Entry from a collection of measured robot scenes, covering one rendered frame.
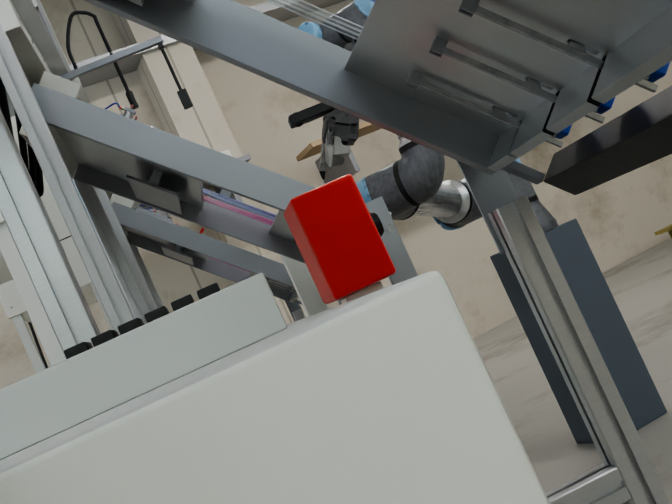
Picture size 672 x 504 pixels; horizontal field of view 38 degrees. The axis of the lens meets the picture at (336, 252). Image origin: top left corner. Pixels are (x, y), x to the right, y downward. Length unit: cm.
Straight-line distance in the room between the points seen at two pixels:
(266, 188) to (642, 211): 564
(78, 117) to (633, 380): 152
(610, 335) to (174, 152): 127
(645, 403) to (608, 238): 452
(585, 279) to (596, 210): 453
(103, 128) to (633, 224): 572
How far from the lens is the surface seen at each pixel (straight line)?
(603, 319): 259
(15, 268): 187
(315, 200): 140
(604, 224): 711
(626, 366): 262
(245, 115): 625
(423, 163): 220
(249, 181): 185
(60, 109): 189
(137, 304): 254
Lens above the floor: 63
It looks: 2 degrees up
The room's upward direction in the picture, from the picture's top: 25 degrees counter-clockwise
